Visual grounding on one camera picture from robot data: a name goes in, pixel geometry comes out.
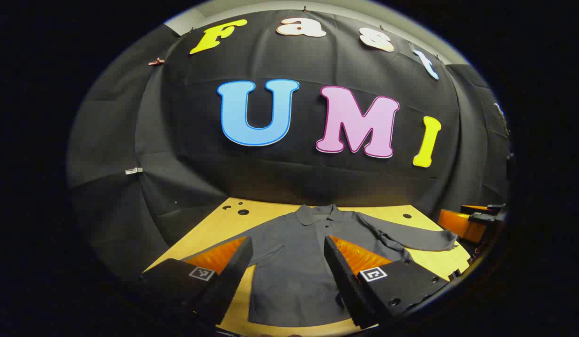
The red cloth clip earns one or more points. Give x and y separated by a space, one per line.
156 61

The silver cloth clip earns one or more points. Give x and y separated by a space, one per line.
133 171

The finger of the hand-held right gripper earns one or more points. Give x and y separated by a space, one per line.
460 225
474 208

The black backdrop cloth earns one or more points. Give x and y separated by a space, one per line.
270 178

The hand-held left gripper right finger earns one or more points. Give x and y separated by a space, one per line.
343 281

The grey polo shirt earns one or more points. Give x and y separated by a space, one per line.
294 262

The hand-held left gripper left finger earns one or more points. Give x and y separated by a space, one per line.
233 276

